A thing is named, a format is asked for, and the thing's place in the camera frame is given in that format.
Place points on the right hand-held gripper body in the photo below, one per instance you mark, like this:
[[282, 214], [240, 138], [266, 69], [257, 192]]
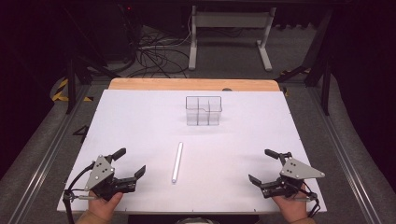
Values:
[[295, 171]]

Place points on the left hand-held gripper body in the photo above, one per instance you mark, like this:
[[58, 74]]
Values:
[[99, 172]]

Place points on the white pen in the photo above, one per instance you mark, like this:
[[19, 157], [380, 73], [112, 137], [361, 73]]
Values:
[[177, 161]]

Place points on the clear plastic pen holder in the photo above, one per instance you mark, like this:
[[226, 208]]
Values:
[[199, 118]]

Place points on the person's left hand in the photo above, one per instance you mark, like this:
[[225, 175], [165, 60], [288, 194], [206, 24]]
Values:
[[101, 207]]

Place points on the person's right hand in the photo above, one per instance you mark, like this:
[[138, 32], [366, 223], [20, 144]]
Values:
[[292, 207]]

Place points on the white board sheet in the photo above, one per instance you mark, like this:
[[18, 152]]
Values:
[[218, 155]]

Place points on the black metal stand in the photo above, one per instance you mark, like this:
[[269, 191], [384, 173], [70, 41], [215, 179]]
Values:
[[71, 87], [326, 90]]

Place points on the yellow black striped tape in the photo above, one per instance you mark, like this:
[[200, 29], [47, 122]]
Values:
[[60, 93]]

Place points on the white metal stand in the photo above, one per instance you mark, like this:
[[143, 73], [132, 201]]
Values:
[[230, 20]]

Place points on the aluminium rail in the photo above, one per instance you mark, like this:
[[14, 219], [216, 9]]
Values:
[[46, 161], [345, 161]]

